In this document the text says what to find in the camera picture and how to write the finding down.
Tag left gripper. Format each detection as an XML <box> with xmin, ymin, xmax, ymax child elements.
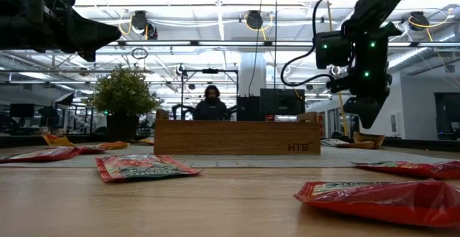
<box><xmin>0</xmin><ymin>0</ymin><xmax>122</xmax><ymax>62</ymax></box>

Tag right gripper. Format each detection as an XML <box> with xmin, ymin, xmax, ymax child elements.
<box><xmin>343</xmin><ymin>62</ymin><xmax>393</xmax><ymax>129</ymax></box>

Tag small green snack packet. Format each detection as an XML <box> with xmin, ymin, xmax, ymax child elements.
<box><xmin>353</xmin><ymin>131</ymin><xmax>386</xmax><ymax>149</ymax></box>

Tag red strawberry tea packet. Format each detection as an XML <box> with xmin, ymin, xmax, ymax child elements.
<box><xmin>77</xmin><ymin>145</ymin><xmax>107</xmax><ymax>155</ymax></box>
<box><xmin>95</xmin><ymin>153</ymin><xmax>203</xmax><ymax>184</ymax></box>
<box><xmin>0</xmin><ymin>146</ymin><xmax>83</xmax><ymax>164</ymax></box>
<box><xmin>293</xmin><ymin>178</ymin><xmax>460</xmax><ymax>228</ymax></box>
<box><xmin>351</xmin><ymin>159</ymin><xmax>460</xmax><ymax>180</ymax></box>

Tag wooden tea box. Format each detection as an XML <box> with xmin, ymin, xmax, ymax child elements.
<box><xmin>153</xmin><ymin>108</ymin><xmax>322</xmax><ymax>156</ymax></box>

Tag green potted plant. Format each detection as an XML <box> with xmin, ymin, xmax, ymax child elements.
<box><xmin>87</xmin><ymin>64</ymin><xmax>162</xmax><ymax>143</ymax></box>

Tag dark glass doorway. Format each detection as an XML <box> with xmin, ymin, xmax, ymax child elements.
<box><xmin>433</xmin><ymin>92</ymin><xmax>460</xmax><ymax>141</ymax></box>

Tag black monitor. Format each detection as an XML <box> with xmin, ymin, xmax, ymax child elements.
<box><xmin>259</xmin><ymin>88</ymin><xmax>306</xmax><ymax>116</ymax></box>

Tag small dark monitor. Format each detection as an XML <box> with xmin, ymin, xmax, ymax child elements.
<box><xmin>9</xmin><ymin>103</ymin><xmax>36</xmax><ymax>119</ymax></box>

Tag black equipment box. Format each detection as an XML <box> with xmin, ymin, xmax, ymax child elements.
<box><xmin>236</xmin><ymin>96</ymin><xmax>262</xmax><ymax>122</ymax></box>

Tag black rig stand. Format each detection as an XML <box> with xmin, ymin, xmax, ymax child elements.
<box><xmin>179</xmin><ymin>67</ymin><xmax>240</xmax><ymax>121</ymax></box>

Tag grey woven placemat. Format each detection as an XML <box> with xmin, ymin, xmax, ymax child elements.
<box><xmin>0</xmin><ymin>144</ymin><xmax>459</xmax><ymax>169</ymax></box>

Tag white building column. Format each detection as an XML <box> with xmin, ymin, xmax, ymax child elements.
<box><xmin>239</xmin><ymin>52</ymin><xmax>267</xmax><ymax>98</ymax></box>

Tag person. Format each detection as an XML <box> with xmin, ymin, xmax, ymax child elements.
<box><xmin>192</xmin><ymin>84</ymin><xmax>231</xmax><ymax>121</ymax></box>

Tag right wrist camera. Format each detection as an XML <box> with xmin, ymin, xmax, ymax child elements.
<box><xmin>326</xmin><ymin>74</ymin><xmax>357</xmax><ymax>95</ymax></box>

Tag hanging black cable loop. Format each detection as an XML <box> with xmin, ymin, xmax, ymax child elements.
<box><xmin>131</xmin><ymin>46</ymin><xmax>150</xmax><ymax>60</ymax></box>

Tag black ceiling cable reel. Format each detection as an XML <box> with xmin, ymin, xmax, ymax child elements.
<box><xmin>245</xmin><ymin>9</ymin><xmax>265</xmax><ymax>31</ymax></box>
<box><xmin>130</xmin><ymin>9</ymin><xmax>159</xmax><ymax>41</ymax></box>
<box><xmin>408</xmin><ymin>10</ymin><xmax>431</xmax><ymax>32</ymax></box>

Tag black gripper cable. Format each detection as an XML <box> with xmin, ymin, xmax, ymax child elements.
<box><xmin>280</xmin><ymin>0</ymin><xmax>378</xmax><ymax>88</ymax></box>

